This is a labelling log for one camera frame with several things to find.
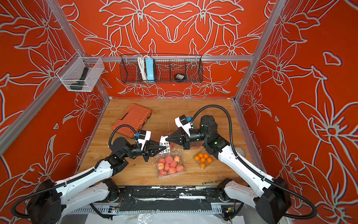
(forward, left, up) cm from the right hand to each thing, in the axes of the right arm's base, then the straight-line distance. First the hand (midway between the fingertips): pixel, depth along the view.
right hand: (167, 138), depth 60 cm
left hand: (-1, +1, -6) cm, 6 cm away
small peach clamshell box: (-2, -3, -4) cm, 5 cm away
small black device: (+50, -4, -4) cm, 51 cm away
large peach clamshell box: (-1, 0, -29) cm, 29 cm away
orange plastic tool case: (+32, +28, -26) cm, 50 cm away
